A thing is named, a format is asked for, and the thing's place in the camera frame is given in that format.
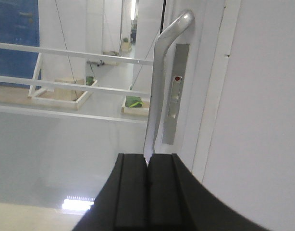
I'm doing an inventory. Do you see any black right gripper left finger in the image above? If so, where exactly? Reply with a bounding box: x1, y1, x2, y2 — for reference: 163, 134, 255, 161
73, 154, 148, 231

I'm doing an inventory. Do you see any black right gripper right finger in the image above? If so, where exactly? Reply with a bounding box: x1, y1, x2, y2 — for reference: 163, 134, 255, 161
148, 154, 265, 231

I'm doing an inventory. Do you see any white framed transparent sliding door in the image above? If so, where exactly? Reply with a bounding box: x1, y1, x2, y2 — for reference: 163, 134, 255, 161
0, 0, 226, 208

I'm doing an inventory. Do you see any silver door handle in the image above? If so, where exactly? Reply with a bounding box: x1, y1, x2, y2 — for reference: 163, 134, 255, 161
143, 9, 195, 161

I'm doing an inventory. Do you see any silver door lock plate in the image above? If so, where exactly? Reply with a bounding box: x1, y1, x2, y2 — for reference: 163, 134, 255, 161
161, 43, 190, 145

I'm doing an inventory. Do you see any blue door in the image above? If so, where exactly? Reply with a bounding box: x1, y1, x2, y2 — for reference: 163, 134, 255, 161
0, 0, 40, 79

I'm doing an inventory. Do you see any light wooden base platform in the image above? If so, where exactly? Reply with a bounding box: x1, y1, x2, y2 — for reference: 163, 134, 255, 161
0, 202, 90, 231

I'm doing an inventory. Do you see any distant light wooden box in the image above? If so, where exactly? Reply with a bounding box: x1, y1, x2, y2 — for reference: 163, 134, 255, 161
54, 78, 86, 101

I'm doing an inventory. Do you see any green sandbag in white frame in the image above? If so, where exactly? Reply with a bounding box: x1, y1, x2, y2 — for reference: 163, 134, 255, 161
125, 96, 143, 108

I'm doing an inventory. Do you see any white floor frame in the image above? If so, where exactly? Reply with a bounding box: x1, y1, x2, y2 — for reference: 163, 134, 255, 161
27, 53, 93, 110

